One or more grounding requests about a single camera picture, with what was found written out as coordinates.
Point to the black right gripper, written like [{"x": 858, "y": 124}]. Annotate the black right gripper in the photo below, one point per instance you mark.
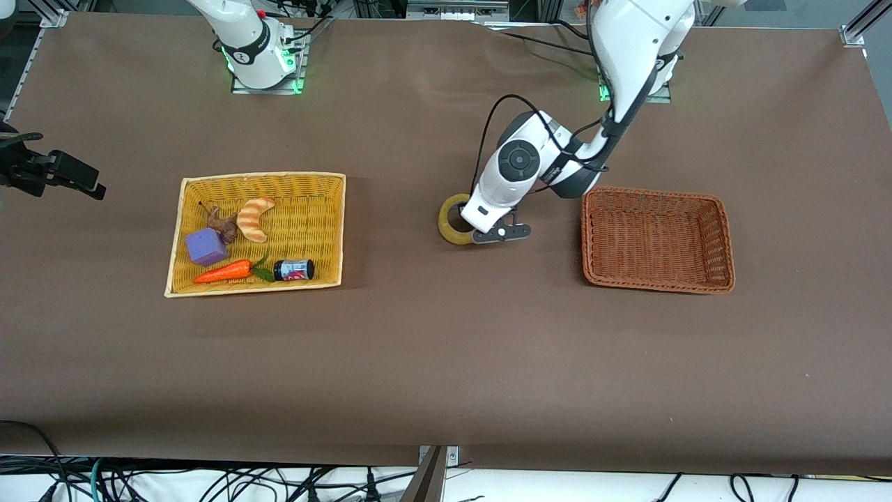
[{"x": 22, "y": 173}]

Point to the clear tape roll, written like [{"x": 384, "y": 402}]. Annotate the clear tape roll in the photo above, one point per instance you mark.
[{"x": 446, "y": 230}]

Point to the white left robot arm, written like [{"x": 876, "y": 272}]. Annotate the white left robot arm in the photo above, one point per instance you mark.
[{"x": 516, "y": 164}]

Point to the brown wicker basket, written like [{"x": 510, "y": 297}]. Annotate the brown wicker basket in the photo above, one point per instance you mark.
[{"x": 655, "y": 240}]

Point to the brown table cover sheet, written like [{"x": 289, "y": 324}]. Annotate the brown table cover sheet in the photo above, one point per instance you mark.
[{"x": 446, "y": 348}]

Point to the purple foam cube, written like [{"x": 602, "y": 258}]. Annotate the purple foam cube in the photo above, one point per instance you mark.
[{"x": 206, "y": 247}]

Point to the brown root toy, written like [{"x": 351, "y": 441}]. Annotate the brown root toy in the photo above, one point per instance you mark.
[{"x": 224, "y": 224}]

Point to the orange toy carrot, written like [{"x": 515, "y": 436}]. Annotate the orange toy carrot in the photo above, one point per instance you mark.
[{"x": 224, "y": 271}]

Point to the toy croissant bread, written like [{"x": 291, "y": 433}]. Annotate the toy croissant bread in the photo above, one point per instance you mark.
[{"x": 251, "y": 219}]

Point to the yellow wicker basket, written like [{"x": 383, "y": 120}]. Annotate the yellow wicker basket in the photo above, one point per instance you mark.
[{"x": 313, "y": 209}]

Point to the small black can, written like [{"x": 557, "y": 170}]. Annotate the small black can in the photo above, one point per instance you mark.
[{"x": 293, "y": 270}]

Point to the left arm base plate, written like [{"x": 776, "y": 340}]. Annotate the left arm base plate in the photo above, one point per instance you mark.
[{"x": 658, "y": 96}]

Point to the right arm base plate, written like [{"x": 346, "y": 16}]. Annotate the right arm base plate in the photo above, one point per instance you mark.
[{"x": 268, "y": 88}]

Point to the metal table edge bracket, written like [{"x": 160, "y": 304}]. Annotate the metal table edge bracket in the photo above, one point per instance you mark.
[{"x": 435, "y": 474}]

